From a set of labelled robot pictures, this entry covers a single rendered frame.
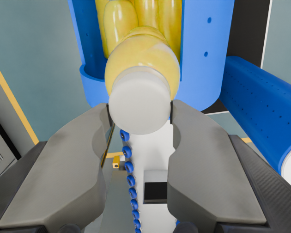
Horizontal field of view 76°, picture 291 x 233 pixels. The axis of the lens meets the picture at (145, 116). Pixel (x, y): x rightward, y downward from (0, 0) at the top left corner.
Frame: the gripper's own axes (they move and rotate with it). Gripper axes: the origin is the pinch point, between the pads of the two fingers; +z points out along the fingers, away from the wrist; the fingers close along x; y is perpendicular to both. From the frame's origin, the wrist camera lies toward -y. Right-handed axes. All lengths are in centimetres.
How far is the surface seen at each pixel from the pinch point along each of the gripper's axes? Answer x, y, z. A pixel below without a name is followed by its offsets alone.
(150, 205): -1, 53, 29
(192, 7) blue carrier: 6.0, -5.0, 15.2
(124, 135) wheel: -9, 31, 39
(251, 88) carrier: 47, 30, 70
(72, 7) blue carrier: -12.8, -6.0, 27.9
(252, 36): 68, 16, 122
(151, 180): -1, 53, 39
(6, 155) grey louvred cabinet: -139, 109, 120
